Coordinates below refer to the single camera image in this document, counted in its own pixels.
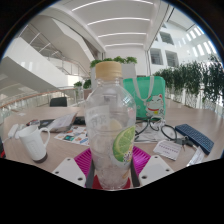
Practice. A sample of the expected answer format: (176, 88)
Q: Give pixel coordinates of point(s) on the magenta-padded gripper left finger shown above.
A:
(68, 170)

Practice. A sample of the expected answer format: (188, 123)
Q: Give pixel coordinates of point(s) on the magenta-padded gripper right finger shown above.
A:
(156, 168)

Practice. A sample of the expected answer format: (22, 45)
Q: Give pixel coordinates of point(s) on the clear lime-label drink bottle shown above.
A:
(110, 126)

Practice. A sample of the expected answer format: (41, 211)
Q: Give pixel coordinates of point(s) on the white printed card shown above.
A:
(167, 149)

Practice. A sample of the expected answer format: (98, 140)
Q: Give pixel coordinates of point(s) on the colourful sticker sheet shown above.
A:
(71, 135)

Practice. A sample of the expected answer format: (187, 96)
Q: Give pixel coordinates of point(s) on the white mug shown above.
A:
(31, 143)

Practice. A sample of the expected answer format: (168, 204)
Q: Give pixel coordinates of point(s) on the open white booklet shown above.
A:
(61, 122)

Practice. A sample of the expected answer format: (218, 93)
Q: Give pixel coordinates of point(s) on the small black pouch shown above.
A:
(80, 120)

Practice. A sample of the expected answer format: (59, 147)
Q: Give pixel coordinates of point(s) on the white power strip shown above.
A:
(12, 131)

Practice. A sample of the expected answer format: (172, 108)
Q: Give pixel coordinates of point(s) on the black chair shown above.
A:
(58, 101)

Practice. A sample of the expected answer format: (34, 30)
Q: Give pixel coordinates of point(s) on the green tote bag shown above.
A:
(150, 96)

